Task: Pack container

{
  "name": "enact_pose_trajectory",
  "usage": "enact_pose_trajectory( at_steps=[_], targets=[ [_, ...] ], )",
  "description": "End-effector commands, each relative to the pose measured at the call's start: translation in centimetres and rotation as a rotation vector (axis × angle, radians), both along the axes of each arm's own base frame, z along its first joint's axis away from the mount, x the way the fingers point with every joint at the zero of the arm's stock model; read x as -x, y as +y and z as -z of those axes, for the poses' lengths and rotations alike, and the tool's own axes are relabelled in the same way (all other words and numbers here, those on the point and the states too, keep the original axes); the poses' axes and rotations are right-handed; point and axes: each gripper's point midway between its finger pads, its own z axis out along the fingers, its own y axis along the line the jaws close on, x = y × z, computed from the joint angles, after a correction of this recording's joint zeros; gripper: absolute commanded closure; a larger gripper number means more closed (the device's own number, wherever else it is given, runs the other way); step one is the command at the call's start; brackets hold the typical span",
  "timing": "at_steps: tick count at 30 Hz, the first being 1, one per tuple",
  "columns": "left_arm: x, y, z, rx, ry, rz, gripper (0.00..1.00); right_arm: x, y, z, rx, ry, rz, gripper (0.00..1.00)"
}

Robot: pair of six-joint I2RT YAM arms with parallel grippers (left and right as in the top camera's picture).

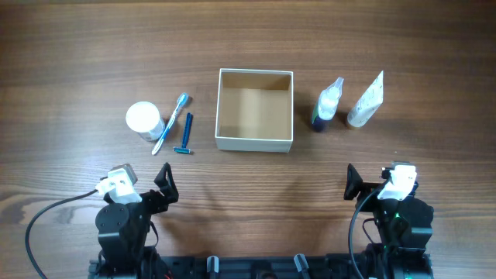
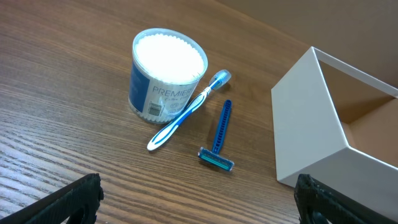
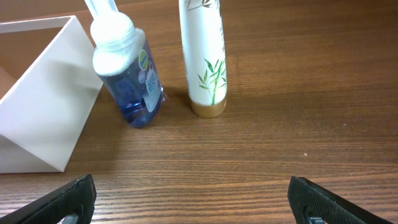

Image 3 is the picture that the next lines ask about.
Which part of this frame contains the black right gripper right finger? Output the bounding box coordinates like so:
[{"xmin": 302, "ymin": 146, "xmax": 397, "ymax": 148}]
[{"xmin": 287, "ymin": 176, "xmax": 392, "ymax": 224}]

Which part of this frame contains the blue foam soap pump bottle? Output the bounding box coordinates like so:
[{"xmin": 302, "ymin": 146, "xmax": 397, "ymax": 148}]
[{"xmin": 85, "ymin": 0, "xmax": 164, "ymax": 128}]

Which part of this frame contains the white bamboo print lotion tube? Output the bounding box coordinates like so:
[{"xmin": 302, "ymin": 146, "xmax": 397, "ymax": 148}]
[{"xmin": 178, "ymin": 0, "xmax": 228, "ymax": 118}]

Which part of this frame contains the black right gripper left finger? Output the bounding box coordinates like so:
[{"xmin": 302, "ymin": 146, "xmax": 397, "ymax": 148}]
[{"xmin": 1, "ymin": 174, "xmax": 96, "ymax": 224}]

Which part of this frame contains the white cardboard box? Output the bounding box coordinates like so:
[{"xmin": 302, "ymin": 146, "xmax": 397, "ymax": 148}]
[{"xmin": 1, "ymin": 16, "xmax": 103, "ymax": 174}]

